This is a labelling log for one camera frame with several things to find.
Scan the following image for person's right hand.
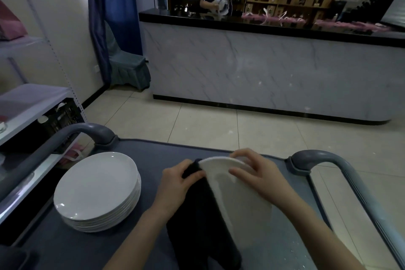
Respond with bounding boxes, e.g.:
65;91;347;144
228;148;297;213

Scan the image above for person's left hand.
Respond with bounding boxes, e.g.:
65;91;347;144
157;159;206;216

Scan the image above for white round plate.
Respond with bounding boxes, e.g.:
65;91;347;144
197;156;274;248
53;151;142;233

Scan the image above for dark blue cleaning cloth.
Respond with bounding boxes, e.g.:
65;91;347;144
166;159;243;270

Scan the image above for person's right forearm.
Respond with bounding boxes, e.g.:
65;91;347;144
278;197;365;270

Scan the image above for person's left forearm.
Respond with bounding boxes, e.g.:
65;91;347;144
103;208;173;270

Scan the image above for grey service cart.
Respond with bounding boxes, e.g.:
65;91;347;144
0;122;405;270

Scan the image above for marble bar counter black top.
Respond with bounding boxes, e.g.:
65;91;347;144
138;8;405;125

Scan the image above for chair with grey-green cover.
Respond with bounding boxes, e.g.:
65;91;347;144
104;23;151;92

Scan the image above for black plastic crate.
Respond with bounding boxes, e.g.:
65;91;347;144
38;98;85;153

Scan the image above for row of pink bags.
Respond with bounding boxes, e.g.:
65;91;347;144
242;12;392;33

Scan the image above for white metal shelf rack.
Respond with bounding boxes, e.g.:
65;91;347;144
0;0;88;226

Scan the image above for blue curtain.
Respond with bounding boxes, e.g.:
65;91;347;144
86;0;143;87

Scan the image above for black pegged stand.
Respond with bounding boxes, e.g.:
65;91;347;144
345;0;397;24

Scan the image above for pink bag white handles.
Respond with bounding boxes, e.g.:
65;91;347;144
60;143;85;163

